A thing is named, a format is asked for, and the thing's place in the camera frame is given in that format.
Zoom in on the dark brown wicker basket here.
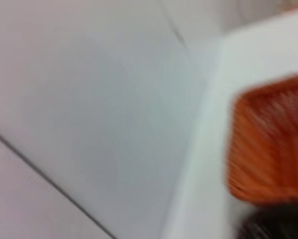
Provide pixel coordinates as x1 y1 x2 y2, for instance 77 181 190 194
235 203 298 239

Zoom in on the orange wicker basket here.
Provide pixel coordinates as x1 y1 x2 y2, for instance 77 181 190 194
225 72 298 205

